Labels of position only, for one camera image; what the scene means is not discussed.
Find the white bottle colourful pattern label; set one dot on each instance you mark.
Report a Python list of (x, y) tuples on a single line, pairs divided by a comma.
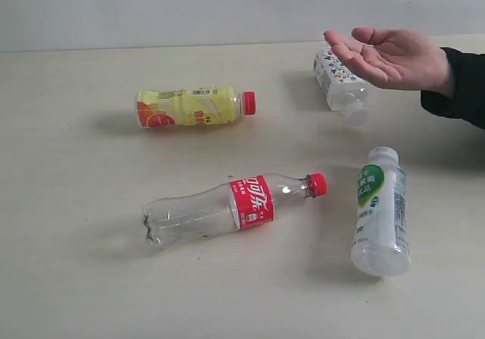
[(343, 91)]

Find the clear cola bottle red label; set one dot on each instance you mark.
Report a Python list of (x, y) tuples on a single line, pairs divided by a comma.
[(228, 208)]

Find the yellow juice bottle red cap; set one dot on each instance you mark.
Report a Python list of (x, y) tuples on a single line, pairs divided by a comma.
[(206, 105)]

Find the white bottle green heart label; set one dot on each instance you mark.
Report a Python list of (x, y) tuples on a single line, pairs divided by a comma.
[(380, 247)]

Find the person's open bare hand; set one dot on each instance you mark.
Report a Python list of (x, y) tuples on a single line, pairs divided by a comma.
[(394, 59)]

